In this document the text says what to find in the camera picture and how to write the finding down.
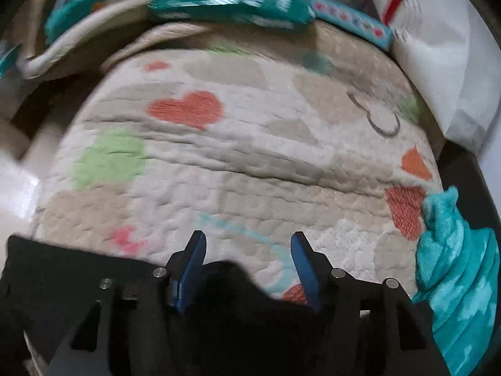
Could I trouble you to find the black pants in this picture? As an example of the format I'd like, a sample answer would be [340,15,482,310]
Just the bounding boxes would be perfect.
[1,236,321,375]

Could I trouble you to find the teal fleece blanket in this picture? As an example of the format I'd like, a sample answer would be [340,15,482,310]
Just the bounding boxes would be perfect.
[413,186,500,375]

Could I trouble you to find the patterned quilted bed cover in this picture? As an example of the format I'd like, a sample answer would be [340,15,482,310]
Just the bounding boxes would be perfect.
[34,22,442,300]

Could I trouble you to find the beige rolled blanket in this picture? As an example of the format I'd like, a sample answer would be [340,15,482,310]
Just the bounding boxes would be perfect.
[17,0,158,82]

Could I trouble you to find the blue patterned flat box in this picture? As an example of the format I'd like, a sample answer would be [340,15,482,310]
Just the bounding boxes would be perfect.
[309,0,393,52]

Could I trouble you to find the white printed pillow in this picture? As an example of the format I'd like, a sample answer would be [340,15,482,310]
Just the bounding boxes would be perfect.
[372,0,500,153]

